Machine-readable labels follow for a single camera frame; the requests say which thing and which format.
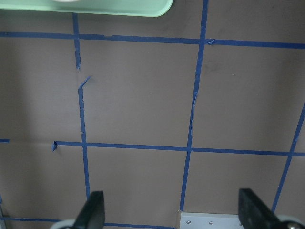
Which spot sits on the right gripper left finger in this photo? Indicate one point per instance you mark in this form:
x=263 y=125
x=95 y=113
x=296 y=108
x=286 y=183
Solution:
x=92 y=215

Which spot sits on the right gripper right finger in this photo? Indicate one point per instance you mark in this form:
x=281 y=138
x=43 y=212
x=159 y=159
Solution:
x=253 y=213

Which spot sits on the white round plate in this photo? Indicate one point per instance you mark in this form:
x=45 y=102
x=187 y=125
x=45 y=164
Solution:
x=66 y=1

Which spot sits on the brown paper table cover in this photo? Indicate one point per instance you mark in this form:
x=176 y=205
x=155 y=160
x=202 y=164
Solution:
x=165 y=115

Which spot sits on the light green tray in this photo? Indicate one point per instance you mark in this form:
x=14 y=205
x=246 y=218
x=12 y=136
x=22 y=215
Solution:
x=141 y=8

